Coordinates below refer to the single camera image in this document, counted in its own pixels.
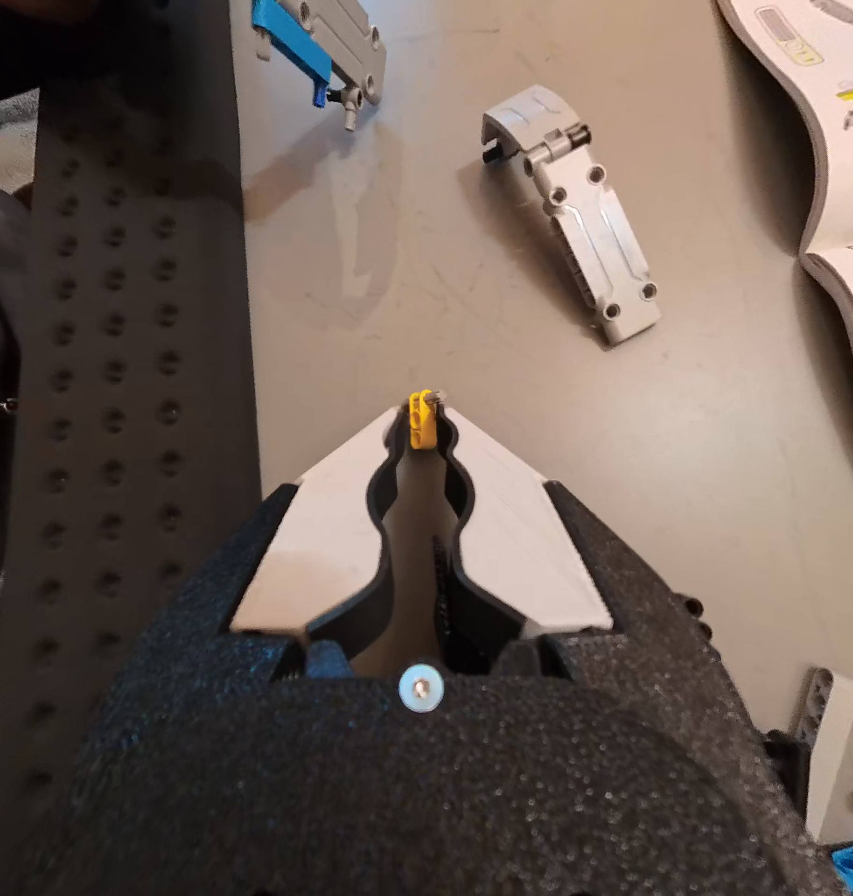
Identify grey desk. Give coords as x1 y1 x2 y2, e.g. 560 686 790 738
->
0 0 853 848

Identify white instruction booklet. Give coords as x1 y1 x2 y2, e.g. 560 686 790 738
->
715 0 853 449

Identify black perforated chair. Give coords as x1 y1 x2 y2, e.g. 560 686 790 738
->
0 0 263 841

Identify blue toy beam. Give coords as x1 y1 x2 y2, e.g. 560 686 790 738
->
252 0 333 109

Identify yellow toy connector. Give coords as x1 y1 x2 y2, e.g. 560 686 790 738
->
407 388 446 450

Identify grey toy panel assembly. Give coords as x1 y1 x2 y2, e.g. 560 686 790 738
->
250 0 387 133
480 84 662 347

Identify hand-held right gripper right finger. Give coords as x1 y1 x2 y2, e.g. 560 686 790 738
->
433 406 614 662

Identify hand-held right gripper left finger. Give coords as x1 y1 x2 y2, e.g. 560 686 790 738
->
229 406 408 660

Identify pile of toy building pieces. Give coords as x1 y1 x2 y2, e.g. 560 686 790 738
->
762 665 853 896

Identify grey toy connector with pin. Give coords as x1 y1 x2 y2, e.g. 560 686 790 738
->
329 84 366 133

